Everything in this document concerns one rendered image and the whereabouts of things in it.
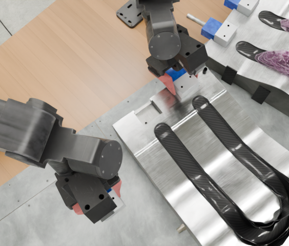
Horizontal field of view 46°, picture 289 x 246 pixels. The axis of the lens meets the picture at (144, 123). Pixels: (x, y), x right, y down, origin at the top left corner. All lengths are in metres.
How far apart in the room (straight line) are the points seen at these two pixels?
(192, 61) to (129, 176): 0.34
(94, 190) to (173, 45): 0.28
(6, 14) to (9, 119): 1.74
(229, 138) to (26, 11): 1.62
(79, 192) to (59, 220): 0.33
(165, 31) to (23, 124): 0.28
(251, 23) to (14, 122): 0.66
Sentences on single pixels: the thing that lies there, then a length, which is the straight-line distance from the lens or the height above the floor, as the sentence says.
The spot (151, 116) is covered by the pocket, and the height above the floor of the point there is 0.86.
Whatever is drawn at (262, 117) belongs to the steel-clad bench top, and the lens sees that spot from 0.90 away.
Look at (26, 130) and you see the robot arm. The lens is 0.48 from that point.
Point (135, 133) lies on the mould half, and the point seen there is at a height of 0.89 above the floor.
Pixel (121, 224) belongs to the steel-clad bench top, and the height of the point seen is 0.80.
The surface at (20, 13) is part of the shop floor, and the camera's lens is 2.17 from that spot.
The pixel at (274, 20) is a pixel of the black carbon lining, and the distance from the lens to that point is 0.97.
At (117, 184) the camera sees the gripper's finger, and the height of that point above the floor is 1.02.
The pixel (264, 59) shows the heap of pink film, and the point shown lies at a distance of 0.88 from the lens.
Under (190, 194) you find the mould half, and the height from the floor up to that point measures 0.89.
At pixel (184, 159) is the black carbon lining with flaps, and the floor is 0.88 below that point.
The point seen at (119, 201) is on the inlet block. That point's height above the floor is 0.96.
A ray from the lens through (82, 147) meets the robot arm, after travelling 0.48.
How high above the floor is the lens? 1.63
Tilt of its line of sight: 72 degrees down
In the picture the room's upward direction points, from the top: 12 degrees counter-clockwise
